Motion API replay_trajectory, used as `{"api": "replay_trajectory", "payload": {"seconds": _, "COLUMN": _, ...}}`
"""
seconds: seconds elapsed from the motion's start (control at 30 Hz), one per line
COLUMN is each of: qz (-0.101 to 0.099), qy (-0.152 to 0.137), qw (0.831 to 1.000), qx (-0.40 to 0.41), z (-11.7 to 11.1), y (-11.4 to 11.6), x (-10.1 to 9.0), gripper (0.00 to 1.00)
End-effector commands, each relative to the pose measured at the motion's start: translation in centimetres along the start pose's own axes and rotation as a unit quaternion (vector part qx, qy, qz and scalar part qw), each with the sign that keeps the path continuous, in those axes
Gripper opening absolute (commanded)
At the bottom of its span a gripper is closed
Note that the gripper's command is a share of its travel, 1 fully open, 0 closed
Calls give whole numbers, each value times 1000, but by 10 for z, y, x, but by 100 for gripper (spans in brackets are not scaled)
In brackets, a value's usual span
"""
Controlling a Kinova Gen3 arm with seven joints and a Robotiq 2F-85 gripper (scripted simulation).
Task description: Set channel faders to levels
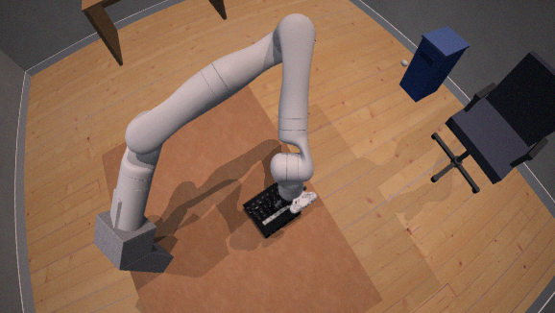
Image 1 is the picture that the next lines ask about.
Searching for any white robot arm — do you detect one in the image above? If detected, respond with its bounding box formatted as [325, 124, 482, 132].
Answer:
[110, 13, 317, 231]

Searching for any black lighting desk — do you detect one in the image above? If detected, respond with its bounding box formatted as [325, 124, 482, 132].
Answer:
[243, 182, 300, 238]

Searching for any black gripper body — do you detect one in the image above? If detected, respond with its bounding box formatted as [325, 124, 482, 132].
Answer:
[278, 195, 293, 204]

